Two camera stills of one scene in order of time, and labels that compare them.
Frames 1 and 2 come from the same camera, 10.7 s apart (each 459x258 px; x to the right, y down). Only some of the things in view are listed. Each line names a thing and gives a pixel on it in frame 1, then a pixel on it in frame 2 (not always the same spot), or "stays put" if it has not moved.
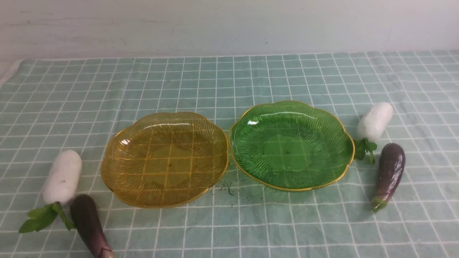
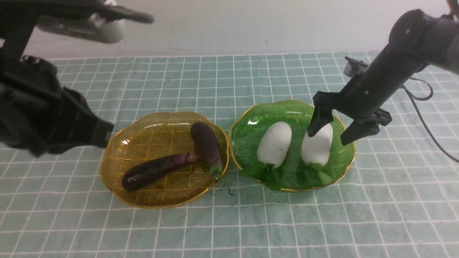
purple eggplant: [391, 162] -> [204, 143]
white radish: [60, 187] -> [273, 146]
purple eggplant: [86, 216] -> [136, 175]
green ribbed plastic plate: [291, 146] stays put
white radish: [370, 127] -> [315, 151]
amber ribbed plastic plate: [165, 159] stays put
